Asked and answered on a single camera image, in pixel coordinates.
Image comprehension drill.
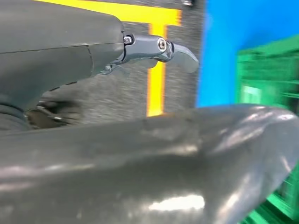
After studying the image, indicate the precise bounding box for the blue metal shelf rack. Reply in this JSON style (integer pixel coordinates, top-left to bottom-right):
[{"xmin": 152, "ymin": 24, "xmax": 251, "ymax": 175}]
[{"xmin": 196, "ymin": 0, "xmax": 299, "ymax": 109}]

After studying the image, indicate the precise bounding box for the yellow floor tape rectangle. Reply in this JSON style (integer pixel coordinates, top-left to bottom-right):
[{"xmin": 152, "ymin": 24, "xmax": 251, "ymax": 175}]
[{"xmin": 33, "ymin": 0, "xmax": 183, "ymax": 118}]

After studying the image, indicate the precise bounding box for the green plastic crate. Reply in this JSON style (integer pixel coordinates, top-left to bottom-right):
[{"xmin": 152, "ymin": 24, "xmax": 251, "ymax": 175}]
[{"xmin": 235, "ymin": 33, "xmax": 299, "ymax": 224}]

